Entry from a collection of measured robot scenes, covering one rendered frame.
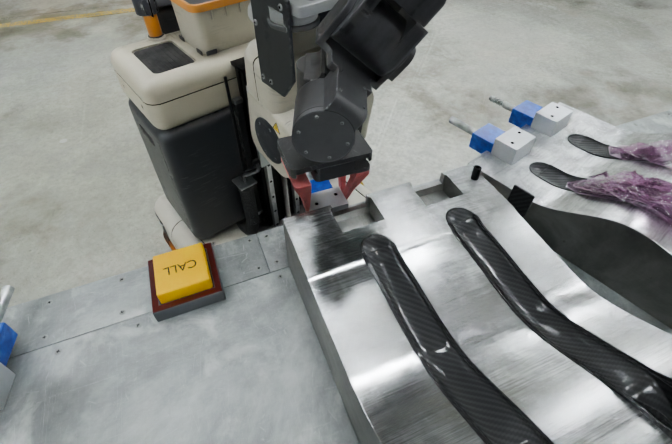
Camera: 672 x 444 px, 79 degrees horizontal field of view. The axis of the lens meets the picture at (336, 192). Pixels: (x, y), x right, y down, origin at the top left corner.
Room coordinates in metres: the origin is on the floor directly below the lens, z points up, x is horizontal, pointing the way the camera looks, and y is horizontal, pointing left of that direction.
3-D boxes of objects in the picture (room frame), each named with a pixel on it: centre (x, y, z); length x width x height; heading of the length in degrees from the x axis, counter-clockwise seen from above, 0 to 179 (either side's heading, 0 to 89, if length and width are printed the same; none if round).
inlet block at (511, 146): (0.52, -0.23, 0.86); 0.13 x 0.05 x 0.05; 40
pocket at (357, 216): (0.33, -0.02, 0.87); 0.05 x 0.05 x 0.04; 22
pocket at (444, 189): (0.37, -0.12, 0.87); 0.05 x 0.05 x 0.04; 22
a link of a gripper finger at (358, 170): (0.40, 0.00, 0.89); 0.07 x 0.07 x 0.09; 21
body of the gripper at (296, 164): (0.39, 0.01, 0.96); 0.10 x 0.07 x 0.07; 111
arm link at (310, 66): (0.39, 0.01, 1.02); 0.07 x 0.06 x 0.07; 1
